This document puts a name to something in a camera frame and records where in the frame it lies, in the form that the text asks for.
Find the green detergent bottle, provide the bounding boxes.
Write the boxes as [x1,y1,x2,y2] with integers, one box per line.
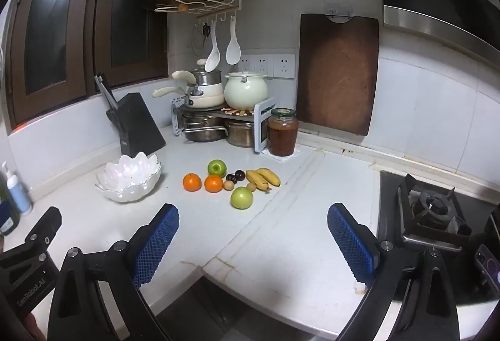
[0,185,21,237]

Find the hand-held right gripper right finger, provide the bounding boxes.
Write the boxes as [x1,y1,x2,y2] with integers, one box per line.
[327,202,459,341]

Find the grey knife handles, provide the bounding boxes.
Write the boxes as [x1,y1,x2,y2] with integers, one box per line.
[95,72,120,113]

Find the clear wall hook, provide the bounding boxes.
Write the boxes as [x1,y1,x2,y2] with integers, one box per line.
[325,3,355,24]

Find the yellow banana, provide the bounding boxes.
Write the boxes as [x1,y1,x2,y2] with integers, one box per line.
[256,168,281,188]
[245,169,272,192]

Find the black knife block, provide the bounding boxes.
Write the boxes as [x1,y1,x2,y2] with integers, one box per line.
[106,92,167,157]

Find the black gas stove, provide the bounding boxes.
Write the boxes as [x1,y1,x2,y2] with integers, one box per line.
[376,169,500,304]

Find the wide steel pot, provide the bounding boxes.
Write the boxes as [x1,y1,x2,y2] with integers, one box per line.
[181,112,229,143]

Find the green apple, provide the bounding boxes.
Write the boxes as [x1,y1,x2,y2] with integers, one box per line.
[230,187,254,210]
[207,159,228,177]

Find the white scalloped bowl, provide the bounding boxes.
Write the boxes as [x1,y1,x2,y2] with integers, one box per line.
[95,153,162,203]

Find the hanging wire loop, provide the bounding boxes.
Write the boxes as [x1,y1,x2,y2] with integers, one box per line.
[191,23,208,57]

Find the narrow brown window frame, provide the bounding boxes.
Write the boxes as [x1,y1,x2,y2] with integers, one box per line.
[93,0,169,90]

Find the grey corner shelf rack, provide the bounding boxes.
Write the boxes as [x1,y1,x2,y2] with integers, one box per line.
[170,96,277,153]

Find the blue pump bottle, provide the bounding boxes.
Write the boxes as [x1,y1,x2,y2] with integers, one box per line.
[1,161,33,215]

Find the steel pot with lid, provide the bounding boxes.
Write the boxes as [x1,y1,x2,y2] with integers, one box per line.
[172,58,223,87]

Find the kitchen sink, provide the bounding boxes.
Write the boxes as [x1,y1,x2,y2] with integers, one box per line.
[154,274,342,341]

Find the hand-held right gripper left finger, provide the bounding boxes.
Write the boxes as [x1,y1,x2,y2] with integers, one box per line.
[47,204,180,341]

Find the cream frying pan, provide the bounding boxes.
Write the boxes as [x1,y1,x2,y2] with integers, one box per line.
[183,93,227,108]

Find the white ceramic pot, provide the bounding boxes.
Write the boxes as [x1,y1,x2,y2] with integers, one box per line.
[224,71,269,111]

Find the brown wooden cutting board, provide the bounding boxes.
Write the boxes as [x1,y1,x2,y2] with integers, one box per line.
[297,13,380,137]

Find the small steel pot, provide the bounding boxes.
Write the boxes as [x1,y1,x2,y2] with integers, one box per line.
[224,120,259,149]

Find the wooden trivet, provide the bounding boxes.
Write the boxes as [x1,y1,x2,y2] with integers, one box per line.
[220,106,254,118]

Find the orange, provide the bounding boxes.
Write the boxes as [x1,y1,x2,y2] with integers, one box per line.
[204,175,224,194]
[183,173,203,193]

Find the white square coaster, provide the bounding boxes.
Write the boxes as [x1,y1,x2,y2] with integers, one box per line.
[261,148,301,168]

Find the white rice paddle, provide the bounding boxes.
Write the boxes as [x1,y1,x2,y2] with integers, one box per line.
[226,16,242,66]

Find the smartphone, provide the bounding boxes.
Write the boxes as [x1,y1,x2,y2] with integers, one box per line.
[474,243,500,289]

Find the large brown window frame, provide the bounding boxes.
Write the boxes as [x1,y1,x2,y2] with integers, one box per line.
[6,0,96,127]

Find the white ladle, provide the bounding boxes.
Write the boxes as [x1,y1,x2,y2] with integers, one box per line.
[205,18,222,73]

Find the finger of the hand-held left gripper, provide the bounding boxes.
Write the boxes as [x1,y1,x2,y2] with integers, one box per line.
[0,206,62,279]

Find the glass jar of sauce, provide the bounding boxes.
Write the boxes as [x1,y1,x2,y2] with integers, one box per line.
[267,107,299,157]

